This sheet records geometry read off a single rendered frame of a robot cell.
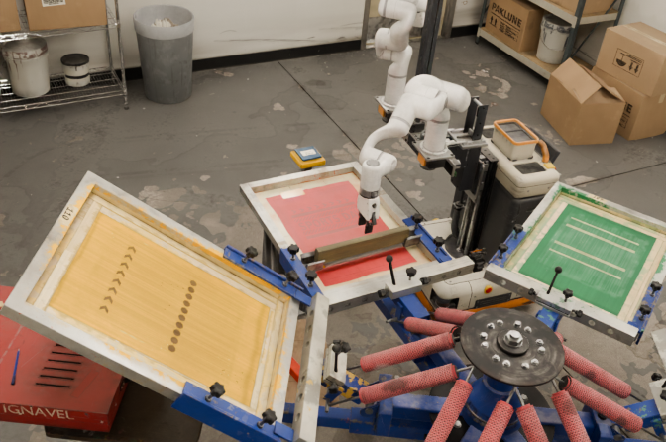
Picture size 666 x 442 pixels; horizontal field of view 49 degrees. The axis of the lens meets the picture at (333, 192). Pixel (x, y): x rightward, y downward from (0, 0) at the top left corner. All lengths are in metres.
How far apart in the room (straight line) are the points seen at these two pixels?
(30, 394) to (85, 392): 0.15
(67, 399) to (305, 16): 4.90
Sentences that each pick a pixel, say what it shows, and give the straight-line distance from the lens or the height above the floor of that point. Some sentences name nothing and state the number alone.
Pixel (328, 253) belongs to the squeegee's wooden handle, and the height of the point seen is 1.04.
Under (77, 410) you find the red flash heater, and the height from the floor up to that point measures 1.10.
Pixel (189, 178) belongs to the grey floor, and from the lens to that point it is 5.02.
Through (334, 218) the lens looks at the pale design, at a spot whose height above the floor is 0.95.
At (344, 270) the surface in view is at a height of 0.95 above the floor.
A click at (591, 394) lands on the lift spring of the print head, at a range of 2.28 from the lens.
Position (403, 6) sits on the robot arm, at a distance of 3.28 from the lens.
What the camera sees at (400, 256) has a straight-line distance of 2.95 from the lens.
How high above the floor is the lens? 2.82
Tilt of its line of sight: 35 degrees down
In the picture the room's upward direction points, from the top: 5 degrees clockwise
